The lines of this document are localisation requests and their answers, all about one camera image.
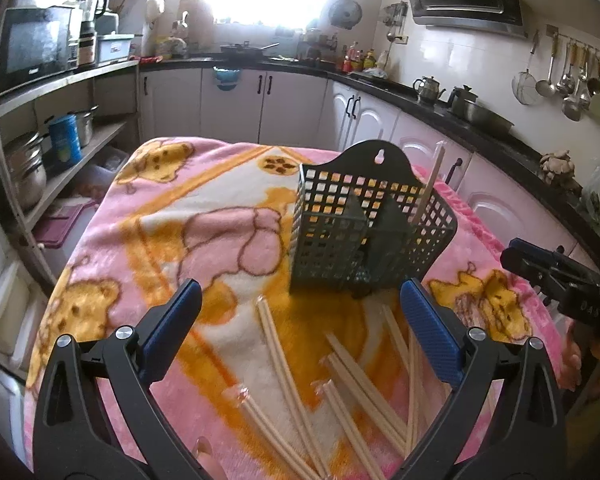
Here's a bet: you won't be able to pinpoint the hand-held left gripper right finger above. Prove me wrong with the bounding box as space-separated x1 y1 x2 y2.
400 279 567 480

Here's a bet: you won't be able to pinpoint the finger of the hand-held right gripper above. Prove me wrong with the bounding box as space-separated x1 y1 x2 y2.
500 247 563 307
507 237 567 267

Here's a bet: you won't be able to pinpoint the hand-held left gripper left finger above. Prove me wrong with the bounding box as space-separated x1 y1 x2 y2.
31 279 202 480

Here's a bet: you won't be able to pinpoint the wooden chopstick pair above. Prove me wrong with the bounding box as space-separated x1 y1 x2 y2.
410 141 448 226

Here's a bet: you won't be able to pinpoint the pile of wooden chopsticks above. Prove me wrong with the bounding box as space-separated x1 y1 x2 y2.
237 296 453 480

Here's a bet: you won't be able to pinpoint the black plastic utensil holder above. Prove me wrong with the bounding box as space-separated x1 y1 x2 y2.
289 140 458 301

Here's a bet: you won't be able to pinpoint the person's right hand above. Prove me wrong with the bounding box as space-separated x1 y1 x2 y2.
562 332 600 396

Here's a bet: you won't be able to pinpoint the person's left hand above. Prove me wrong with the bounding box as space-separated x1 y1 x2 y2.
194 437 227 480

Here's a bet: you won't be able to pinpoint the black kitchen countertop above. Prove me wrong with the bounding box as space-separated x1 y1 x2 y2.
140 54 600 256

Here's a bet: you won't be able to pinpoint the pink cartoon printed blanket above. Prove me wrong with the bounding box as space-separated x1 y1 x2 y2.
22 135 581 480

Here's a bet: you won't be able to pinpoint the purple plastic board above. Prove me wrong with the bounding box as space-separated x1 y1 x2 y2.
34 199 99 249

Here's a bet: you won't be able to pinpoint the dark kettle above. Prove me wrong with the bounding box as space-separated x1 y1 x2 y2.
447 85 479 117

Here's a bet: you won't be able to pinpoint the steel ladle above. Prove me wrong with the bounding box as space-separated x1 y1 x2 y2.
536 35 557 99

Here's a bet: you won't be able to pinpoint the plastic drawer unit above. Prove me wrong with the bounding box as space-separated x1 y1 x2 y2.
0 210 48 391

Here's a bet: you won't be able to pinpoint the steel slotted spoon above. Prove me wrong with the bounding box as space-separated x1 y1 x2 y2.
555 42 577 97

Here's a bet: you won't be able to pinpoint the stainless steel kettle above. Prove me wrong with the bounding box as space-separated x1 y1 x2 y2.
412 76 447 107

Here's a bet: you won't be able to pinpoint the large stainless steel pot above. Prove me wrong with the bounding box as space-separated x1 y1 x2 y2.
2 131 48 211

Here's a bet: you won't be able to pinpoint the blue can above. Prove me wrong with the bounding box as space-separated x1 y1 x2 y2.
47 114 83 163

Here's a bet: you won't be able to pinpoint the small stainless steel pot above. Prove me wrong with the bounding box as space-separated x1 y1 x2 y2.
75 106 99 147

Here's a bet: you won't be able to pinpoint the group of condiment bottles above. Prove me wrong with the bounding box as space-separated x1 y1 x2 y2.
340 41 392 77

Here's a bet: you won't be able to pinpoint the white kitchen base cabinets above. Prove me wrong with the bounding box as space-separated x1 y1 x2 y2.
139 62 600 281

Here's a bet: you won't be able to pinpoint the blue hanging bin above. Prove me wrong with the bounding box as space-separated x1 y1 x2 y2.
212 65 242 92

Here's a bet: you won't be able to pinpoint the kitchen shelf rack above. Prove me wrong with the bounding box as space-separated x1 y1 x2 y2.
0 57 143 281

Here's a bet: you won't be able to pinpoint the white box with blue lid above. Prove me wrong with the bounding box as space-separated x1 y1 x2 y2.
96 33 136 65

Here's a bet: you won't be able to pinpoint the black frying pan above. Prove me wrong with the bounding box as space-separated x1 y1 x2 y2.
220 42 281 59

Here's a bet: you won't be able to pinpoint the small round fan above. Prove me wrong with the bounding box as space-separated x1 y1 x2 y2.
327 0 364 29

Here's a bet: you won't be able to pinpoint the white pitcher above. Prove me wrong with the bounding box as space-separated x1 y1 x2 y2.
176 0 215 50

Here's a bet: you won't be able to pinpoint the black microwave oven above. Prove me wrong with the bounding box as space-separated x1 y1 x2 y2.
0 5 77 92

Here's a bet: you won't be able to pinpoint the black blender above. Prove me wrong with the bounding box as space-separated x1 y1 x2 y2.
76 0 112 67

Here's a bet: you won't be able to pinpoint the wire strainer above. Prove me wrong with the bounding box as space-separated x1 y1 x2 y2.
511 30 538 106

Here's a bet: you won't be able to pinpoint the wall utensil rail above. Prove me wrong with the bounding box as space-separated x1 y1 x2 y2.
546 24 600 63

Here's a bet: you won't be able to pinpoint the small wall rack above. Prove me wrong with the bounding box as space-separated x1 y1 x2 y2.
381 2 411 45

